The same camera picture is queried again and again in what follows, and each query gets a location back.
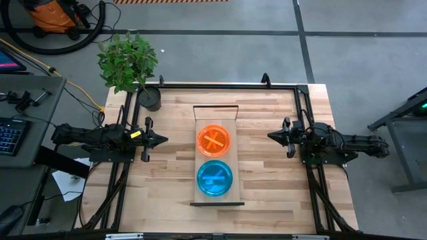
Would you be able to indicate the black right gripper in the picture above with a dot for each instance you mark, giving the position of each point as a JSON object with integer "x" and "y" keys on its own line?
{"x": 291, "y": 141}

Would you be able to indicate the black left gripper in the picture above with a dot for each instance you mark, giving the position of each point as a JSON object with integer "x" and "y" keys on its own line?
{"x": 148, "y": 140}

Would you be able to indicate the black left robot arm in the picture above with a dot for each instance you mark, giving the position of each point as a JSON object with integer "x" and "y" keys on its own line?
{"x": 86, "y": 135}

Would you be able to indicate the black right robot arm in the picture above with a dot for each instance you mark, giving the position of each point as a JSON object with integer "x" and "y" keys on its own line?
{"x": 350, "y": 141}

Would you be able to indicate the yellow label tag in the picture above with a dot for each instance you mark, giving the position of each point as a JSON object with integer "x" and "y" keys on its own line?
{"x": 135, "y": 134}

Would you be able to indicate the green plant in black pot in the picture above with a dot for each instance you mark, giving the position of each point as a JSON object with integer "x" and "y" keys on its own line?
{"x": 126, "y": 63}

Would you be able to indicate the black flat beam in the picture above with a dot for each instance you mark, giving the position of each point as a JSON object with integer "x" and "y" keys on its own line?
{"x": 60, "y": 161}

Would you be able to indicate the white paper sheet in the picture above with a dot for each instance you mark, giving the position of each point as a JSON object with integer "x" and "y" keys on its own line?
{"x": 66, "y": 186}

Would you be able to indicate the grey desk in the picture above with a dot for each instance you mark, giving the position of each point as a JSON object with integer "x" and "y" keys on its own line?
{"x": 38, "y": 146}

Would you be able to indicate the black clamp tool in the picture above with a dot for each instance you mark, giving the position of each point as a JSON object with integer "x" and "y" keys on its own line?
{"x": 23, "y": 101}

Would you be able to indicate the black metal side stand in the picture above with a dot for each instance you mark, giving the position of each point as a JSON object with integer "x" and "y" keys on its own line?
{"x": 417, "y": 100}

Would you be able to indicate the black backlit keyboard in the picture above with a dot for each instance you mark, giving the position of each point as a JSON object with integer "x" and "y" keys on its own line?
{"x": 11, "y": 136}

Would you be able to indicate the black computer monitor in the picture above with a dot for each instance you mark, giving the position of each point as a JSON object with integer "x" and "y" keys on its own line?
{"x": 10, "y": 61}

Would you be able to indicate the black computer mouse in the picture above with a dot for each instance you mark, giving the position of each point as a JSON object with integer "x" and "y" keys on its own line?
{"x": 10, "y": 220}

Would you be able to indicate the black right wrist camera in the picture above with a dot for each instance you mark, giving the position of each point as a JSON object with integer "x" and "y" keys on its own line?
{"x": 297, "y": 127}

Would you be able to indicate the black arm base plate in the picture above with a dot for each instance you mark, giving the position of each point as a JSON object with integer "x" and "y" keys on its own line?
{"x": 100, "y": 157}
{"x": 330, "y": 161}

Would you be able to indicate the black aluminium rig frame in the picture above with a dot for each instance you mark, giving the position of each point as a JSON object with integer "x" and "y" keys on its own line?
{"x": 217, "y": 86}

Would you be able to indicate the silver metal bracket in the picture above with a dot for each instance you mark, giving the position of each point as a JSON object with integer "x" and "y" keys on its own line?
{"x": 123, "y": 236}
{"x": 310, "y": 237}

